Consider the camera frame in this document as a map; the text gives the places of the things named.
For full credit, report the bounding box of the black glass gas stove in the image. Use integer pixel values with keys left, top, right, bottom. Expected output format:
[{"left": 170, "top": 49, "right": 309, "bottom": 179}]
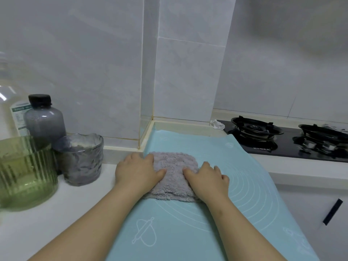
[{"left": 217, "top": 116, "right": 348, "bottom": 163}]

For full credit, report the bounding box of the person's left hand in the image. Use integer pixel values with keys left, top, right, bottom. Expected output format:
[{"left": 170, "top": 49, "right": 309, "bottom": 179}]
[{"left": 115, "top": 153, "right": 167, "bottom": 194}]

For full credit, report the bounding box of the light blue silicone baking mat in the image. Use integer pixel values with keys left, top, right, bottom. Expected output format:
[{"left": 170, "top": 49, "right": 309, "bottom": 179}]
[{"left": 105, "top": 129, "right": 322, "bottom": 261}]

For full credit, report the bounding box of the person's right hand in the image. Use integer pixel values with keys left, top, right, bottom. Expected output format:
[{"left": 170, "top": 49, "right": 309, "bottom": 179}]
[{"left": 182, "top": 161, "right": 230, "bottom": 204}]

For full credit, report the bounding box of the person's left forearm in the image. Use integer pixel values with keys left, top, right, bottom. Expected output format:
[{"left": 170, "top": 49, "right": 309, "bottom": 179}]
[{"left": 27, "top": 185, "right": 148, "bottom": 261}]

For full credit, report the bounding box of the green ribbed glass bowl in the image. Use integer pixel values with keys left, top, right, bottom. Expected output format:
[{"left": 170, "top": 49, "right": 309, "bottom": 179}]
[{"left": 0, "top": 136, "right": 59, "bottom": 211}]

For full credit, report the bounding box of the black cabinet door handle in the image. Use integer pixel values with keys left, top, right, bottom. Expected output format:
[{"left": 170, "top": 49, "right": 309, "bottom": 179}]
[{"left": 322, "top": 198, "right": 344, "bottom": 226}]

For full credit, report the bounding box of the grey textured glass cup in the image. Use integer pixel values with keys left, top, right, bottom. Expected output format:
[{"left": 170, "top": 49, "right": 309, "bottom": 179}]
[{"left": 52, "top": 133, "right": 104, "bottom": 187}]

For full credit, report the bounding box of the person's right forearm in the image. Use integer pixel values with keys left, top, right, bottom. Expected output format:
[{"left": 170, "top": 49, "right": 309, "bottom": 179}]
[{"left": 202, "top": 197, "right": 289, "bottom": 261}]

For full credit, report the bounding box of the grey bottle with black cap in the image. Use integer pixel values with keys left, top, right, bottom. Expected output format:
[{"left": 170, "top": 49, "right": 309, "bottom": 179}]
[{"left": 24, "top": 94, "right": 67, "bottom": 175}]

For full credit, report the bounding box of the white cabinet door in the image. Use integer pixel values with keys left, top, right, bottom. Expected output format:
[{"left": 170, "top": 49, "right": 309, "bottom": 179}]
[{"left": 274, "top": 184, "right": 348, "bottom": 261}]

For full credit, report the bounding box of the clear plastic bottle green label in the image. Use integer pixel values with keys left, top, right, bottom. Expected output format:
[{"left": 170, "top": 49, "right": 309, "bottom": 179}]
[{"left": 0, "top": 51, "right": 33, "bottom": 140}]

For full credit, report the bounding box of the black stove burner grate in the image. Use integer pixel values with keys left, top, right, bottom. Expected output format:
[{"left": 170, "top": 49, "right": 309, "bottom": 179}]
[
  {"left": 231, "top": 116, "right": 284, "bottom": 142},
  {"left": 298, "top": 123, "right": 348, "bottom": 146}
]

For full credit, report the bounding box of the grey fluffy cleaning cloth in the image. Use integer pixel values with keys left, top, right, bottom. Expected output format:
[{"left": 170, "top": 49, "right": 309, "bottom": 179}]
[{"left": 142, "top": 151, "right": 204, "bottom": 203}]

